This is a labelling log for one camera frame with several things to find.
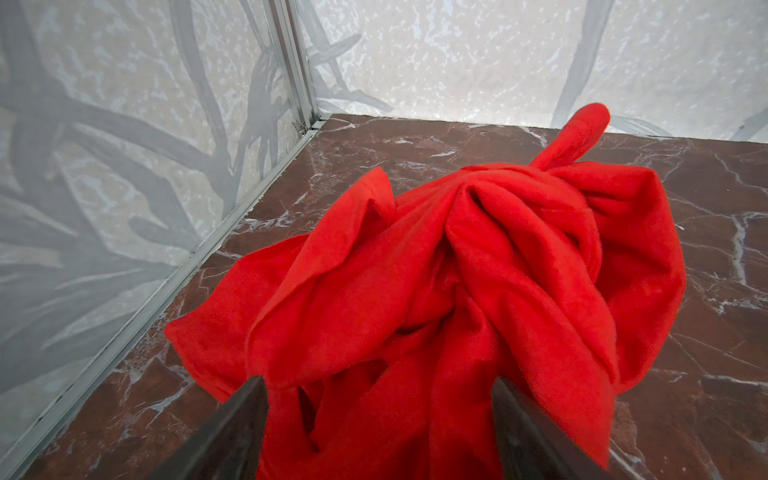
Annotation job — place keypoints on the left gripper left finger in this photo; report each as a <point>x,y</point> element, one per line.
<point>228,444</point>

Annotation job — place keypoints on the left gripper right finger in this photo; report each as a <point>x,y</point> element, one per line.
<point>531,445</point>

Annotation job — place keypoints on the red cloth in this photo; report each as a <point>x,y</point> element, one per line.
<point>379,334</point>

